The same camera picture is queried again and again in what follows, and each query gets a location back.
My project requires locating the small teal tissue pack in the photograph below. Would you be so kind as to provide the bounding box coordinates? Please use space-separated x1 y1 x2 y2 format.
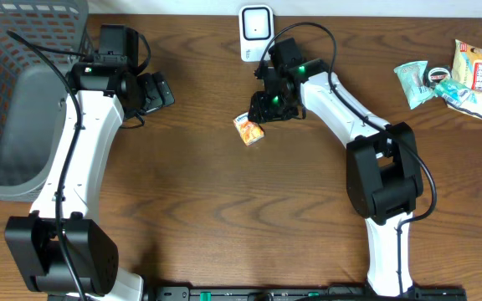
434 79 477 108

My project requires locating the teal snack packet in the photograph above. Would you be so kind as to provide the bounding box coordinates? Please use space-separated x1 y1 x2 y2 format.
393 60 434 110

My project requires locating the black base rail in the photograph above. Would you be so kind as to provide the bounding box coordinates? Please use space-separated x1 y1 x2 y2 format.
142 284 468 301

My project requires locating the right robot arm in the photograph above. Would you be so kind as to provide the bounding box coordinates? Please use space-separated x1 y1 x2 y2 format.
249 59 423 297

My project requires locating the black round-label box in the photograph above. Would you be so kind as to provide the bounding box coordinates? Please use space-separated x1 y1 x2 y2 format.
423 65 451 89

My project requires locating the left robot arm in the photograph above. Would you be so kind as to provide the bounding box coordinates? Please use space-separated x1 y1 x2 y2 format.
4 63 174 300

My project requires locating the grey plastic mesh basket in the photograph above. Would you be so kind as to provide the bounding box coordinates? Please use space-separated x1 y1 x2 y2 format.
0 0 93 202

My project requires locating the small orange tissue pack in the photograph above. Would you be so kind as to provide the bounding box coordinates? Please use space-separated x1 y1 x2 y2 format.
233 112 264 146

